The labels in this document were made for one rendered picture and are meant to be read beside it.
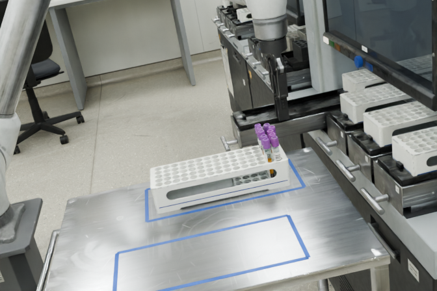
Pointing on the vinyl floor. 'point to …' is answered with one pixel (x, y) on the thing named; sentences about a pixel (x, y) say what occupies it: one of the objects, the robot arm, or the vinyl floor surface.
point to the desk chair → (41, 56)
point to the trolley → (216, 240)
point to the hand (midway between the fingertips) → (281, 106)
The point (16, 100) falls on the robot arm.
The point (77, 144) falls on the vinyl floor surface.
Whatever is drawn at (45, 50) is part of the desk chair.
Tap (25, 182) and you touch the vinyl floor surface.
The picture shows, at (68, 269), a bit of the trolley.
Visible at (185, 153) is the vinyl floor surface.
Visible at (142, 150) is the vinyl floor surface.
